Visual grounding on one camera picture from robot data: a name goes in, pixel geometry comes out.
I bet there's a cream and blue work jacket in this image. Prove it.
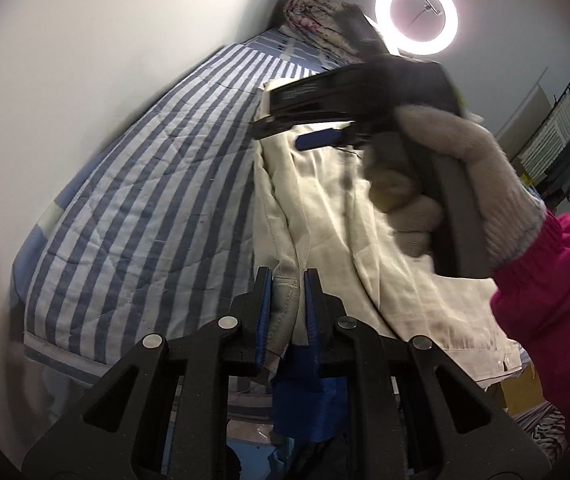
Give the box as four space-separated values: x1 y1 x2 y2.
252 77 523 441

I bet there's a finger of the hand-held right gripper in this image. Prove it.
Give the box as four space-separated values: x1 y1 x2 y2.
294 128 368 152
252 114 353 141

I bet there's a blue patterned bed sheet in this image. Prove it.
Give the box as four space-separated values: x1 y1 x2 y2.
252 29 338 70

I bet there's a grey striped cloth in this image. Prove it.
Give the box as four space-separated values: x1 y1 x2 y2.
515 409 570 462

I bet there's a white door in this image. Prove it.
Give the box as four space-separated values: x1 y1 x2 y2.
495 81 552 147

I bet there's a blue white striped quilt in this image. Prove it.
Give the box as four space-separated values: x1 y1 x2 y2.
12 30 346 411

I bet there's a black clothes drying rack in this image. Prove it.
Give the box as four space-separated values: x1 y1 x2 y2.
510 72 570 207

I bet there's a person's right hand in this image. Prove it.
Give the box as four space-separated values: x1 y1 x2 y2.
365 104 548 271

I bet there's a ring light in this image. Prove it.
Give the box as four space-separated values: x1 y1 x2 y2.
375 0 460 56

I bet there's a person's right forearm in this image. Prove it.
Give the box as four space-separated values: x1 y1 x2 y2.
490 212 570 441

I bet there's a folded floral quilt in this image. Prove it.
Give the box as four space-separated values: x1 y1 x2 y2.
282 0 391 68

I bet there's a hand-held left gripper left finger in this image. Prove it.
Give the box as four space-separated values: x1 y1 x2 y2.
22 266 272 480

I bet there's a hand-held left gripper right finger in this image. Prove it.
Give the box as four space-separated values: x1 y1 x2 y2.
304 268 552 480

